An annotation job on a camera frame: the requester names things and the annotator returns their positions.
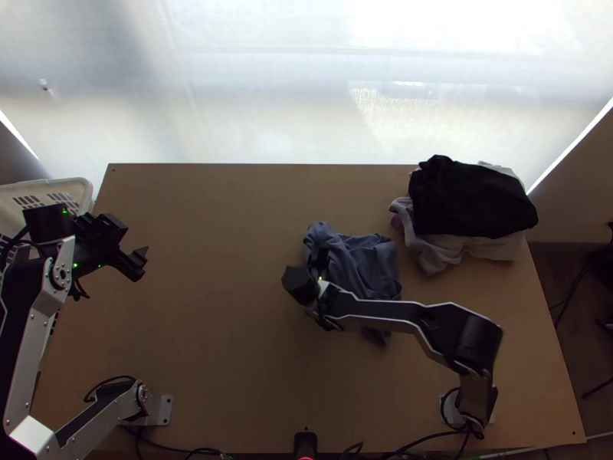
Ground grey t-shirt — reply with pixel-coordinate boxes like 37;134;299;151
301;220;404;347

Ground white laundry basket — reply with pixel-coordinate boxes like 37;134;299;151
0;177;95;255

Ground pile of folded clothes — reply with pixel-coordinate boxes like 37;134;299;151
387;154;539;278

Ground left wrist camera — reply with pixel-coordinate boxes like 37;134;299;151
74;212;129;250

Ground black cable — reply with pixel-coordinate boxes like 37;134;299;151
125;425;231;460
335;421;486;460

